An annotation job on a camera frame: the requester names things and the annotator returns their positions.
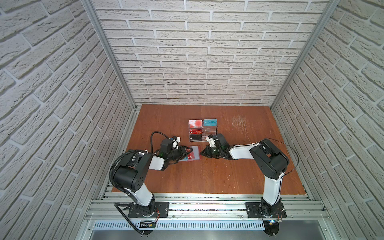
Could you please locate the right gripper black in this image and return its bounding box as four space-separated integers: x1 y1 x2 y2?
200 144 223 158

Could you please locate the red leather card wallet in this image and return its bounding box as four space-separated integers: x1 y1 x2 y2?
181 146 201 162

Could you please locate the clear acrylic card display stand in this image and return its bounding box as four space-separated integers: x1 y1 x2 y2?
188 122 218 143

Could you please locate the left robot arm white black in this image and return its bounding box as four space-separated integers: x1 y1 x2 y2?
109 137 193 216

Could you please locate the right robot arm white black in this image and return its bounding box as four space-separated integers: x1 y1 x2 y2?
201 134 290 217

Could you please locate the black VIP card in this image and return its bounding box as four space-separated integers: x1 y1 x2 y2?
190 135 202 142

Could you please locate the red VIP card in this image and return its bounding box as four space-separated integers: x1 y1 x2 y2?
190 129 203 135

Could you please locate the white red circle card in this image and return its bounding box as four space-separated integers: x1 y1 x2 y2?
189 120 203 128

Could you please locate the teal VIP card in stand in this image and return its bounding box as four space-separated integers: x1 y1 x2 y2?
203 119 218 127

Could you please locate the small circuit board left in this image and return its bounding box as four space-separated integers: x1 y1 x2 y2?
140 221 157 229

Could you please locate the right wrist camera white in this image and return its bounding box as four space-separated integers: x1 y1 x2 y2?
206 135 217 148

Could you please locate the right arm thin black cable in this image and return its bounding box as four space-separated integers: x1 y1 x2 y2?
263 137 300 178

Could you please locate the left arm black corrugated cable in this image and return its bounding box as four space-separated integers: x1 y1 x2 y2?
108 131 170 193

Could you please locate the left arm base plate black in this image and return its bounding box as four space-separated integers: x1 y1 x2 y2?
129 202 170 218

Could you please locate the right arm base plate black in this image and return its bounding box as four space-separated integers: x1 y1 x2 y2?
245 202 287 219

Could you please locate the aluminium mounting rail frame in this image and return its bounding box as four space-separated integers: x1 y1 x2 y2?
76 188 340 240

